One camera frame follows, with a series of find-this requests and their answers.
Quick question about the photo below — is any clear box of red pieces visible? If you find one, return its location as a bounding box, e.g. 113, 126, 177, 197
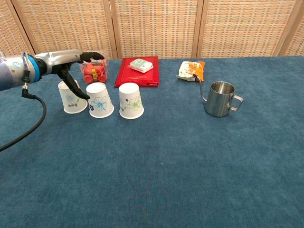
79, 51, 109, 84

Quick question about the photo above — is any white paper cup blue flower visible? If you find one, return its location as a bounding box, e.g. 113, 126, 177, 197
85, 82, 115, 119

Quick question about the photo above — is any green white tissue pack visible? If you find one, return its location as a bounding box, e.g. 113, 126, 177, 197
129, 57, 154, 74

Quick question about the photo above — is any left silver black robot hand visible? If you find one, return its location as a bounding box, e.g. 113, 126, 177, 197
35, 49, 105, 100

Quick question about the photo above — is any orange white snack bag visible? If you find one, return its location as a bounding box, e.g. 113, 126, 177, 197
176, 60, 206, 83

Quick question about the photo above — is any red hardcover book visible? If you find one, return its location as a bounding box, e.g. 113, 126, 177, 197
114, 56, 160, 88

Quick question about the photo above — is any blue table mat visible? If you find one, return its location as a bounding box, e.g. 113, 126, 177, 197
0, 55, 304, 228

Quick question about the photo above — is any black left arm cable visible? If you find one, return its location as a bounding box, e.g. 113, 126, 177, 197
0, 86, 47, 152

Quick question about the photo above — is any woven bamboo screen panel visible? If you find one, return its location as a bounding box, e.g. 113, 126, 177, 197
108, 0, 204, 59
0, 0, 36, 57
196, 0, 304, 58
282, 0, 304, 57
10, 0, 118, 60

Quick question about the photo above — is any steel gooseneck pitcher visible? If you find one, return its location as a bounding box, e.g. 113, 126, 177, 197
193, 74, 244, 118

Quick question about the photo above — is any white paper cup green flower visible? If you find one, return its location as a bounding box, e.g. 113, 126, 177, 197
118, 82, 145, 120

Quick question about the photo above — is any white paper cup pale flower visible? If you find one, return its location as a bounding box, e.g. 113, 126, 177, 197
57, 79, 88, 114

